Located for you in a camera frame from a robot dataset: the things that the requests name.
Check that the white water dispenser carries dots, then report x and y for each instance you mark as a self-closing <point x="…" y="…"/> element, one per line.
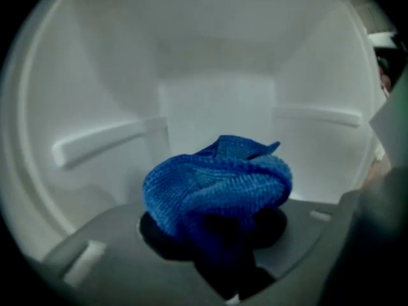
<point x="216" y="107"/>

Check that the person's head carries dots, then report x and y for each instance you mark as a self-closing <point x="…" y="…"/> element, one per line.
<point x="385" y="81"/>

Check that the blue cloth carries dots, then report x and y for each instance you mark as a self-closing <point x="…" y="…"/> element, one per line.
<point x="210" y="186"/>

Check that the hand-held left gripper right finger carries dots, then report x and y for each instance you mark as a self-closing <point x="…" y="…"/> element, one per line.
<point x="306" y="228"/>

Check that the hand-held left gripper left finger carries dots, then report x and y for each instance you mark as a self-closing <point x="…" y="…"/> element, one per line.
<point x="121" y="260"/>

